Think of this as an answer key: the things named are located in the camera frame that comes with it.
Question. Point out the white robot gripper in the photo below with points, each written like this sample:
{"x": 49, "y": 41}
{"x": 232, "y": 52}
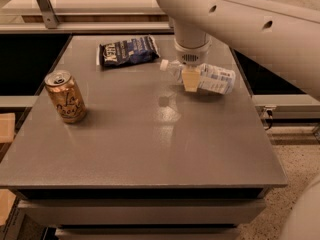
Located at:
{"x": 192, "y": 56}

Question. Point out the clear plastic water bottle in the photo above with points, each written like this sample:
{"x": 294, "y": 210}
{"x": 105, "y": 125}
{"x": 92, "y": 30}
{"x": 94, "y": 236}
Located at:
{"x": 212, "y": 78}

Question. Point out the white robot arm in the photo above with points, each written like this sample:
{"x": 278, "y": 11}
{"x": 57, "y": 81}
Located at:
{"x": 282, "y": 38}

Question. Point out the blue chip bag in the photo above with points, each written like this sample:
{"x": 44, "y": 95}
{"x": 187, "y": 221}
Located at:
{"x": 133, "y": 51}

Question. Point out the gold LaCroix soda can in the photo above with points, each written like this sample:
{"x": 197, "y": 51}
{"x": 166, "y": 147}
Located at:
{"x": 65, "y": 96}

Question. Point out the grey cabinet drawer front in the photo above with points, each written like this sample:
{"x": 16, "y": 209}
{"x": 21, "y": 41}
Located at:
{"x": 142, "y": 212}

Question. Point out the tan cardboard box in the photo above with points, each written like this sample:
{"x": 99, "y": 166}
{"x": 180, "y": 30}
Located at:
{"x": 7, "y": 127}

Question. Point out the lower grey drawer front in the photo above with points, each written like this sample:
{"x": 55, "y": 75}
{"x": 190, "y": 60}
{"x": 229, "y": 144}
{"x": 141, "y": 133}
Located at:
{"x": 147, "y": 234}

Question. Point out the left metal frame bracket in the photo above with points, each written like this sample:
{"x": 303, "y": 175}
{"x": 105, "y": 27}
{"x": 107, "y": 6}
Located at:
{"x": 49, "y": 18}

